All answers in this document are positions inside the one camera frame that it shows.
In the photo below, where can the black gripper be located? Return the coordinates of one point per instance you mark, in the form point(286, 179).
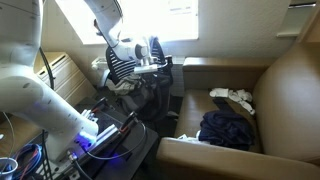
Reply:
point(145, 65)

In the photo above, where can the beige crumpled cloth on chair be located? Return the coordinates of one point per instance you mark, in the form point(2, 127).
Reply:
point(125, 85)

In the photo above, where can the dark navy clothing pile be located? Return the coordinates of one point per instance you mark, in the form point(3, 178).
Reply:
point(226, 128)

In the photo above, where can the white cloth at sofa front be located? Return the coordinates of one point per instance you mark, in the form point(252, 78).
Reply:
point(194, 139)

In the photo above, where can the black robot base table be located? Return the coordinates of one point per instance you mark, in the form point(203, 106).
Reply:
point(115, 156)

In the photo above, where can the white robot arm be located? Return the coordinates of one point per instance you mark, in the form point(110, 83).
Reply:
point(24, 94)

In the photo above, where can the white paper cup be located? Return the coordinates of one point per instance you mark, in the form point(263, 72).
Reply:
point(8, 166)

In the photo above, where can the white sock on sofa seat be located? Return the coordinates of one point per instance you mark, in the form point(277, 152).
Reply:
point(219, 92)

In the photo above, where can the tan leather sofa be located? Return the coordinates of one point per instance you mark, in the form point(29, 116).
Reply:
point(286, 97)

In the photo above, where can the light wooden drawer cabinet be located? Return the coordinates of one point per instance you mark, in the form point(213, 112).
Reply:
point(69, 81)

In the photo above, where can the black mesh office chair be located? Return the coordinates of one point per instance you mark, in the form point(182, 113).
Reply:
point(122, 68)

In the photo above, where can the black clamp with red handle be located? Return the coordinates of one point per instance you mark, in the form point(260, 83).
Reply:
point(128, 120)

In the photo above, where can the white sock near sofa back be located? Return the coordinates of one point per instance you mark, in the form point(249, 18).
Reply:
point(243, 98)

